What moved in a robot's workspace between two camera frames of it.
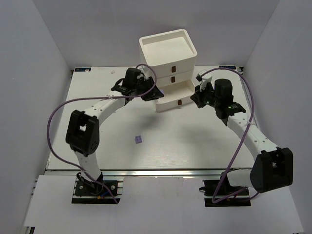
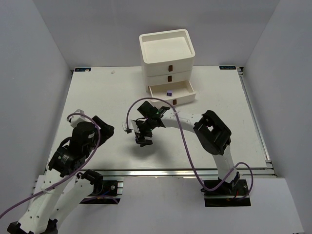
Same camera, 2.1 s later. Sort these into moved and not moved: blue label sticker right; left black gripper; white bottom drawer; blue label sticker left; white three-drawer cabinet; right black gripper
Moved: left black gripper; white bottom drawer; right black gripper
Not moved: blue label sticker right; blue label sticker left; white three-drawer cabinet
